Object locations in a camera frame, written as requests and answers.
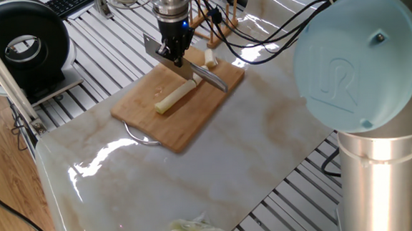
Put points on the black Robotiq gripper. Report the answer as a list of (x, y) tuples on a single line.
[(175, 29)]

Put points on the short cut scallion piece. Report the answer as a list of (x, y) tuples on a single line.
[(209, 58)]

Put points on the white scallion stalk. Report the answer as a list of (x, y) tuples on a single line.
[(174, 97)]

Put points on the steel cleaver knife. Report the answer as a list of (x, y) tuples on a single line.
[(211, 78)]

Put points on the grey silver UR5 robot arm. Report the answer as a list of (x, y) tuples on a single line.
[(369, 84)]

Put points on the wooden peg rack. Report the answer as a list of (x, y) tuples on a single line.
[(219, 36)]

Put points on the bamboo cutting board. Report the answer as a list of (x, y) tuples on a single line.
[(148, 108)]

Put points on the black keyboard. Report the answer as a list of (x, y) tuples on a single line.
[(70, 3)]

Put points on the aluminium bracket post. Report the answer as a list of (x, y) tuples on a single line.
[(102, 5)]

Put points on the grey fan base plate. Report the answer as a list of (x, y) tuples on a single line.
[(57, 87)]

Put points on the black round duct fan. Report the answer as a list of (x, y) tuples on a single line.
[(25, 26)]

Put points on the aluminium frame beam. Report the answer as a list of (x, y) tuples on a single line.
[(3, 77)]

